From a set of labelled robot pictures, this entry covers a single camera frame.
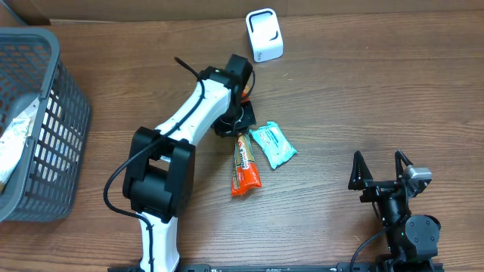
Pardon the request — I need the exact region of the grey plastic basket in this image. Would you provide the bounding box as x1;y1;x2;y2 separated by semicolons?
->
1;27;92;222

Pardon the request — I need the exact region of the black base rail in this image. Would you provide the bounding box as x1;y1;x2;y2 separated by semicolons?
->
107;262;445;272

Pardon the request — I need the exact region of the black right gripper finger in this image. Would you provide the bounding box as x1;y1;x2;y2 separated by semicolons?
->
395;150;412;178
348;150;374;190

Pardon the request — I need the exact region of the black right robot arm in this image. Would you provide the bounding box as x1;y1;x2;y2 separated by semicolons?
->
348;150;443;271

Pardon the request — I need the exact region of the teal wet wipes packet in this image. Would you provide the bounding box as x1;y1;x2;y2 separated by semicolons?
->
250;122;297;170

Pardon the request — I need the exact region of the clear pouch of brown powder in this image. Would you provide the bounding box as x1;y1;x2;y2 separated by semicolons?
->
1;98;39;191

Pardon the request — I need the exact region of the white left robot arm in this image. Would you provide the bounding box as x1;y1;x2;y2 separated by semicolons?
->
123;54;256;271

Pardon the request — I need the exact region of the white barcode scanner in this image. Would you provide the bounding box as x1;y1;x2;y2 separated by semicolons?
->
245;8;284;63

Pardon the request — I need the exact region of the orange spaghetti packet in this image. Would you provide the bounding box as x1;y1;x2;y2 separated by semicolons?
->
231;133;262;196

